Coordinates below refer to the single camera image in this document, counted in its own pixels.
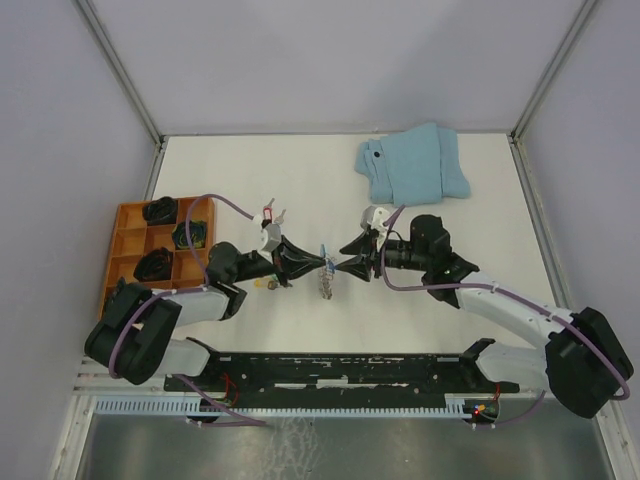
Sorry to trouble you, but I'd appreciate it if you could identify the black coiled strap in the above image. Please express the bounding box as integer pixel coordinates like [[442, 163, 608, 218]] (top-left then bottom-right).
[[143, 197, 179, 224], [133, 248, 175, 281]]

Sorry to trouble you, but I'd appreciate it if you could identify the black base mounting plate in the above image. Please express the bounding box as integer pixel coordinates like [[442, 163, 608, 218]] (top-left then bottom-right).
[[192, 352, 519, 394]]

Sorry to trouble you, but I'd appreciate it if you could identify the orange compartment tray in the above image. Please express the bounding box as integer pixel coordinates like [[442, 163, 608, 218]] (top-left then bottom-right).
[[99, 197, 215, 313]]

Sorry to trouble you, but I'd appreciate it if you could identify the white slotted cable duct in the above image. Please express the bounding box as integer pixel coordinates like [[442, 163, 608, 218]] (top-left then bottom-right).
[[94, 394, 476, 416]]

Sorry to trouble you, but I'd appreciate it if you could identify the black coiled strap top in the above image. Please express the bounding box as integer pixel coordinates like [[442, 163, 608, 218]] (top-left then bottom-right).
[[143, 197, 179, 224]]

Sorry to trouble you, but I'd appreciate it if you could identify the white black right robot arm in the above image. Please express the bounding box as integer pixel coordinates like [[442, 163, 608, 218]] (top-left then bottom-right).
[[336, 214, 634, 419]]

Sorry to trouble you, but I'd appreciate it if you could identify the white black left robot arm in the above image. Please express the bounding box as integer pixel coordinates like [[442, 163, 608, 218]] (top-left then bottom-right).
[[84, 237, 325, 390]]

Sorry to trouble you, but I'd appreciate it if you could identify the black coiled strap bottom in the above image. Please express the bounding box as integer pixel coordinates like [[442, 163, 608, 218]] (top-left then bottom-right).
[[133, 248, 175, 281]]

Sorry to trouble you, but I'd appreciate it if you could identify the green blue coiled strap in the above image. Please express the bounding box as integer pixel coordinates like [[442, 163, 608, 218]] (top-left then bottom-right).
[[172, 218, 208, 251]]

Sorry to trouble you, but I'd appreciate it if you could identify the light blue folded cloth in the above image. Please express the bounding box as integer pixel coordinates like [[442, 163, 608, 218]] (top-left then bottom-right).
[[354, 123, 471, 206]]

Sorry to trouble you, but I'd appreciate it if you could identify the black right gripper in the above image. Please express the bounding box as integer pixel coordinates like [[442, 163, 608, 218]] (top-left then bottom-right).
[[335, 229, 430, 283]]

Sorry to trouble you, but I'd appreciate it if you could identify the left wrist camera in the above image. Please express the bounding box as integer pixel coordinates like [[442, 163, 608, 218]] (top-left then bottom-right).
[[252, 214, 282, 255]]

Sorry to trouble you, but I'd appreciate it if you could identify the aluminium frame rail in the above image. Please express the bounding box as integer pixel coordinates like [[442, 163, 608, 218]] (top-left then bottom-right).
[[508, 0, 640, 357]]

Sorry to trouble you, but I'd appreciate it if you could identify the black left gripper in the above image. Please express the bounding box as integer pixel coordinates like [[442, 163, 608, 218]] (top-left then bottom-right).
[[232, 234, 326, 287]]

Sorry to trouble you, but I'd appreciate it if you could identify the key with red tag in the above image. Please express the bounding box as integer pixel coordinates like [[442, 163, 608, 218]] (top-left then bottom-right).
[[262, 197, 275, 222]]

